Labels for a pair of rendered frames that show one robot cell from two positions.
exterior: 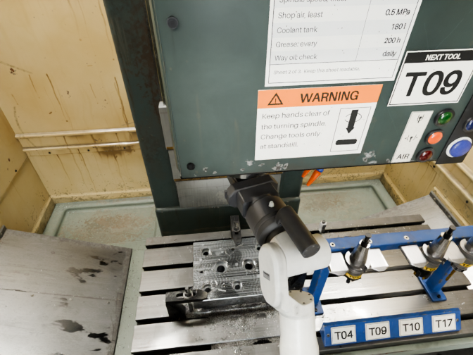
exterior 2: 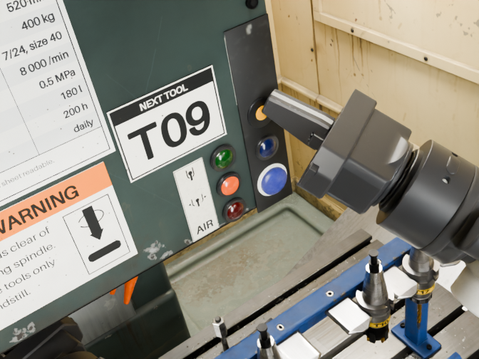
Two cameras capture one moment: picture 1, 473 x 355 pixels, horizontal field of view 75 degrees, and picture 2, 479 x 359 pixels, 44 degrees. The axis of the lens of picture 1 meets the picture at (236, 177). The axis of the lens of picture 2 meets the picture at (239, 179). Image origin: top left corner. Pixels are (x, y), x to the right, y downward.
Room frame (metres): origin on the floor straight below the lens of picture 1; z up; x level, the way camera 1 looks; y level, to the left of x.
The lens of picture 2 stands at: (-0.05, -0.14, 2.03)
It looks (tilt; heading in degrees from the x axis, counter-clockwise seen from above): 37 degrees down; 339
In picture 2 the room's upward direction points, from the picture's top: 12 degrees counter-clockwise
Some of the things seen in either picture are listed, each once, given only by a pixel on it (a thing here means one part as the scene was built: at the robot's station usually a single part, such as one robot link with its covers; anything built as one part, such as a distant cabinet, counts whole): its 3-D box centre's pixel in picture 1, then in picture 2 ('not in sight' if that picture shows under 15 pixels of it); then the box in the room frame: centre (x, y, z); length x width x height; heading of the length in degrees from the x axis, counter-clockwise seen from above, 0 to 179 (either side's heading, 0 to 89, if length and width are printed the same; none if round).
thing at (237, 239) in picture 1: (236, 233); not in sight; (0.75, 0.00, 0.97); 0.13 x 0.03 x 0.15; 6
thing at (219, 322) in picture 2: (320, 232); (222, 336); (0.77, -0.33, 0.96); 0.03 x 0.03 x 0.13
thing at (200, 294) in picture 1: (186, 300); not in sight; (0.48, 0.16, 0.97); 0.13 x 0.03 x 0.15; 96
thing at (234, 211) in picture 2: (425, 155); (234, 210); (0.37, -0.28, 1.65); 0.02 x 0.01 x 0.02; 96
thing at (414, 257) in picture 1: (414, 256); (351, 317); (0.49, -0.49, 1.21); 0.07 x 0.05 x 0.01; 6
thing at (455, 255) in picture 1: (452, 252); (398, 283); (0.50, -0.60, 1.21); 0.07 x 0.05 x 0.01; 6
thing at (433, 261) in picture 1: (433, 254); (375, 300); (0.49, -0.54, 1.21); 0.06 x 0.06 x 0.03
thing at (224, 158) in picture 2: (444, 117); (223, 158); (0.37, -0.28, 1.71); 0.02 x 0.01 x 0.02; 96
